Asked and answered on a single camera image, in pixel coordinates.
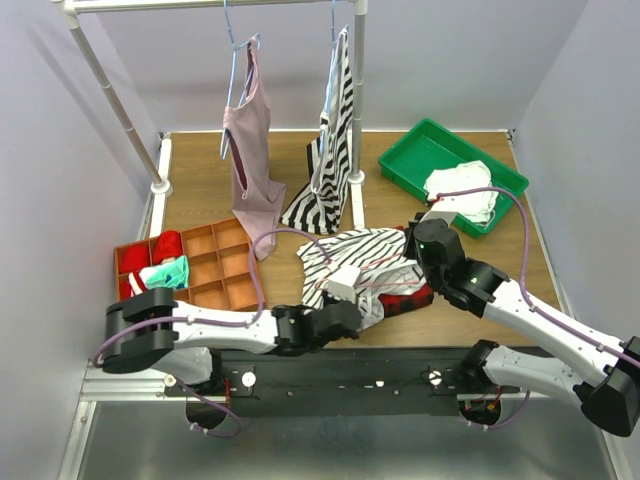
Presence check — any orange compartment organizer box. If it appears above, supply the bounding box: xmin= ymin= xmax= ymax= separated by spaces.
xmin=114 ymin=218 xmax=263 ymax=312

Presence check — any green plastic tray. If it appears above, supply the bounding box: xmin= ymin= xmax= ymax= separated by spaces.
xmin=377 ymin=117 xmax=530 ymax=239

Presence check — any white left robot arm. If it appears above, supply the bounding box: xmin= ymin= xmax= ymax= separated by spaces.
xmin=92 ymin=287 xmax=362 ymax=395

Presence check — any teal cloth bundle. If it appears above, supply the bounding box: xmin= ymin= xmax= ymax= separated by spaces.
xmin=139 ymin=255 xmax=190 ymax=290

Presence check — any pink wire hanger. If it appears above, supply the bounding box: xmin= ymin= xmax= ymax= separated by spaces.
xmin=314 ymin=253 xmax=425 ymax=291

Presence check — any red white striped sock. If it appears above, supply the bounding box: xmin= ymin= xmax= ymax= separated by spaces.
xmin=118 ymin=272 xmax=147 ymax=301

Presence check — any white cloth in tray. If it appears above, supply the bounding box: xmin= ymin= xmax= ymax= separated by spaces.
xmin=424 ymin=160 xmax=498 ymax=228

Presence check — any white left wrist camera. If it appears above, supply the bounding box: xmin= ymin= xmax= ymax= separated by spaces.
xmin=326 ymin=265 xmax=361 ymax=303

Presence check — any blue hanger with mauve top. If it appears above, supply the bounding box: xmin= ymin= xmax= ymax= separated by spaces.
xmin=219 ymin=0 xmax=261 ymax=160

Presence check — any thin striped tank top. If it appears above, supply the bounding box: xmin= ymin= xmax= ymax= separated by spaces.
xmin=297 ymin=228 xmax=420 ymax=329

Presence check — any red sock roll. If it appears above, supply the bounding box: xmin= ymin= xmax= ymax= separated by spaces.
xmin=151 ymin=230 xmax=184 ymax=265

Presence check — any blue hanger with striped top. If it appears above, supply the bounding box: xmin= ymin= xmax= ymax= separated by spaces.
xmin=310 ymin=1 xmax=348 ymax=194

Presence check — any mauve tank top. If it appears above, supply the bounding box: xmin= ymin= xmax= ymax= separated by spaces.
xmin=223 ymin=35 xmax=286 ymax=261

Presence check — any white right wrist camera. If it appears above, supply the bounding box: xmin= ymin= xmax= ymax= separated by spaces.
xmin=419 ymin=197 xmax=458 ymax=225

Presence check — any red black plaid shirt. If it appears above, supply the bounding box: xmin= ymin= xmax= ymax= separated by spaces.
xmin=377 ymin=225 xmax=435 ymax=319

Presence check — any bold black white striped top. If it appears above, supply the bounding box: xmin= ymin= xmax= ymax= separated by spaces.
xmin=280 ymin=30 xmax=354 ymax=235

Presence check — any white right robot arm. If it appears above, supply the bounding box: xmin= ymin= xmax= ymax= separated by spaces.
xmin=404 ymin=219 xmax=639 ymax=437

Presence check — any silver clothes rack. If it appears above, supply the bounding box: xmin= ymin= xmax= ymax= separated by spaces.
xmin=54 ymin=1 xmax=368 ymax=236

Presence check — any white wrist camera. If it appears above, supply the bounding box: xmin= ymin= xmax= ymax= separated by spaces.
xmin=326 ymin=265 xmax=361 ymax=303
xmin=419 ymin=197 xmax=458 ymax=225

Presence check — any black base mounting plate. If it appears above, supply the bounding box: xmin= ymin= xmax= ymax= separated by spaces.
xmin=193 ymin=347 xmax=515 ymax=418

